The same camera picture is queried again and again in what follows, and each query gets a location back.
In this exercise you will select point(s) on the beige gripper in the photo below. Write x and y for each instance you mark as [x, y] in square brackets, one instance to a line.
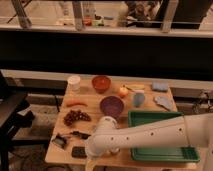
[90, 164]

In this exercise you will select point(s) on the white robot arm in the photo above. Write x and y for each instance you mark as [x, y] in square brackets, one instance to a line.
[182, 131]

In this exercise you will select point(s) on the small metal cup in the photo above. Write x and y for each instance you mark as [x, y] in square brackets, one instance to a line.
[115, 151]

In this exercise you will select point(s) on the light blue cup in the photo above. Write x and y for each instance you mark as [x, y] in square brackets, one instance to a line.
[138, 99]

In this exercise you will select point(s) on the bunch of dark grapes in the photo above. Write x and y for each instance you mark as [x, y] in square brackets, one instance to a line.
[75, 115]

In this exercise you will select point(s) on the purple bowl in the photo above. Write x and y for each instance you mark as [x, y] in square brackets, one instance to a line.
[111, 106]

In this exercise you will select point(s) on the orange carrot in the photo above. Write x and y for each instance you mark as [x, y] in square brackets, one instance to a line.
[71, 103]

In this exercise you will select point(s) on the orange apple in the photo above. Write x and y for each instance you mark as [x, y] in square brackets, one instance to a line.
[123, 92]

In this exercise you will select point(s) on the green plastic tray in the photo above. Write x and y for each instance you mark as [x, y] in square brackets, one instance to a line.
[175, 154]

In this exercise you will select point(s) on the red bowl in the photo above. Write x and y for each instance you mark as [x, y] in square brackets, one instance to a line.
[101, 83]

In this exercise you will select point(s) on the black chair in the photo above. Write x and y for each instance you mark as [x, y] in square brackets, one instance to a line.
[10, 119]

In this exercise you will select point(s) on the grey crumpled cloth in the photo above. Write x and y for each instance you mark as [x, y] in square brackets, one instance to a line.
[164, 101]

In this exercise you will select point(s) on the blue sponge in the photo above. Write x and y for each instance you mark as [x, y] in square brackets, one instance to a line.
[161, 87]

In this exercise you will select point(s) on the person in background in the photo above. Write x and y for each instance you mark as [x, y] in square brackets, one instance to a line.
[141, 13]

